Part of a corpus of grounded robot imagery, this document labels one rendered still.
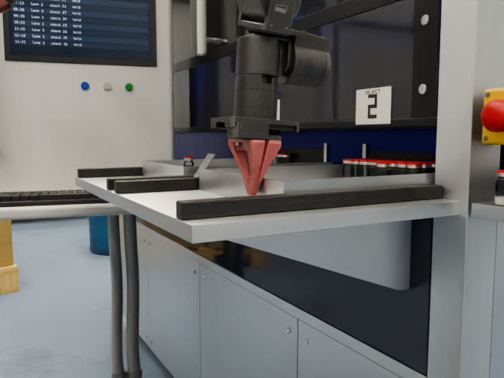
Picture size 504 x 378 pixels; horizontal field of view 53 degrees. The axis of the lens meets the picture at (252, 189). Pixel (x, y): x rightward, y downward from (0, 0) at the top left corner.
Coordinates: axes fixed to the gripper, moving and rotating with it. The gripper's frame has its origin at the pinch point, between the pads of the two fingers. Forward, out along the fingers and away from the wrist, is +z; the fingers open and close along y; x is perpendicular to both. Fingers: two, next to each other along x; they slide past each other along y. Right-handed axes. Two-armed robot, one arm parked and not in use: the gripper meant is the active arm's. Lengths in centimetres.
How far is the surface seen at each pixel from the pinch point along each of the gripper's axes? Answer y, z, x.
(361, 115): 26.3, -12.0, 9.1
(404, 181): 21.5, -1.6, -6.3
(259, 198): -3.5, 0.4, -8.2
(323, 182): 7.0, -1.4, -6.3
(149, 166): 1.6, -0.7, 48.5
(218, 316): 30, 43, 70
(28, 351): -9, 89, 183
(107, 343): 24, 88, 174
